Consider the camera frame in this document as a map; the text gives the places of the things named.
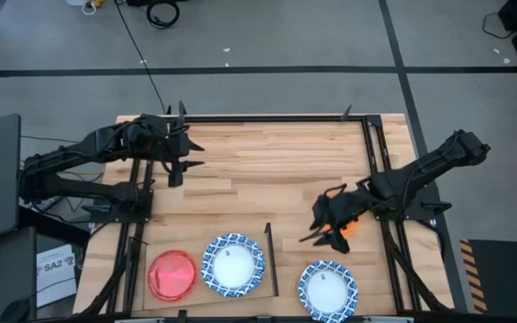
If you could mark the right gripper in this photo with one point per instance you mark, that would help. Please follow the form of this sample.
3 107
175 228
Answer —
339 208

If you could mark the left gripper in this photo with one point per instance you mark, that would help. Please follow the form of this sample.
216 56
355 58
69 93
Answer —
175 145

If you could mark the blue patterned paper plate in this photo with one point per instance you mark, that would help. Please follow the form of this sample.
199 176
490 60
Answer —
328 291
233 267

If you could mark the pink transparent plastic plate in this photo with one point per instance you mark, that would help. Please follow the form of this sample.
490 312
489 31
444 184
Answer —
171 276

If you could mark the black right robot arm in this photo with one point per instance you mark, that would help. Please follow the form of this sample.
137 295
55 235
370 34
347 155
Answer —
442 157

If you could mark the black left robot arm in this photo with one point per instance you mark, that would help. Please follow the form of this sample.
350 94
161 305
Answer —
61 157

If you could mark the wooden shelf board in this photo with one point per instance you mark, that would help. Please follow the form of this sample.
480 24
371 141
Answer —
204 297

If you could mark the yellow power plug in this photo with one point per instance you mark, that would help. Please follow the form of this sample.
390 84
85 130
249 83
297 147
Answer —
98 3

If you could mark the black mat with hazard stripes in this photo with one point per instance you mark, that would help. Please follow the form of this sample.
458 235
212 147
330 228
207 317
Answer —
505 278

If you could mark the white printed paper sheet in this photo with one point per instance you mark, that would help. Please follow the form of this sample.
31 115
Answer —
54 278

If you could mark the white bin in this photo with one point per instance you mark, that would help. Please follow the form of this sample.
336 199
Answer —
76 2

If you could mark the dark computer desk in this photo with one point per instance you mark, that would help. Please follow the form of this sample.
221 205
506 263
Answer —
11 278

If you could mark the black computer mouse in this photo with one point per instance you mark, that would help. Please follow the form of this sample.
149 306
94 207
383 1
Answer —
14 311

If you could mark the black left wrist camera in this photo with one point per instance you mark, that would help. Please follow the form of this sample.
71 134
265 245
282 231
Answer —
176 176

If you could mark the black frame clamp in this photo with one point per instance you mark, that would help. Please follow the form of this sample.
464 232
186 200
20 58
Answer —
181 110
346 113

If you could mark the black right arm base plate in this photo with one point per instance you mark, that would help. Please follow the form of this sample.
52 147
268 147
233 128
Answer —
424 212

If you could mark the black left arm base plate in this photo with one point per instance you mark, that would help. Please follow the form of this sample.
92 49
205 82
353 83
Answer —
106 216

